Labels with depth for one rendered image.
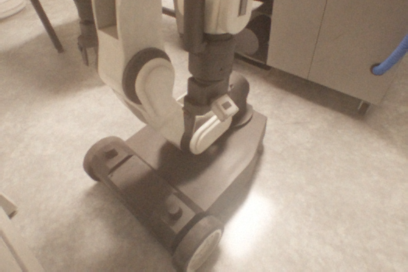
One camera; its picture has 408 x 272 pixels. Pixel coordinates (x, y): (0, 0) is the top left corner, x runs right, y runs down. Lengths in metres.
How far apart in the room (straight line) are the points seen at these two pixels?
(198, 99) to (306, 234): 0.72
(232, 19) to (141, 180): 0.69
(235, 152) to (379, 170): 0.62
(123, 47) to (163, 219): 0.52
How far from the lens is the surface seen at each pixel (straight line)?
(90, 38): 0.86
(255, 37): 1.65
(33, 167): 1.50
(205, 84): 0.53
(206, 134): 0.90
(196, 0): 0.44
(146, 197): 0.95
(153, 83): 0.62
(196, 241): 0.85
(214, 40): 0.49
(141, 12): 0.61
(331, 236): 1.12
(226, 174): 0.97
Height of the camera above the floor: 1.00
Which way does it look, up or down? 46 degrees down
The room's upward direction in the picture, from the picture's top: 6 degrees counter-clockwise
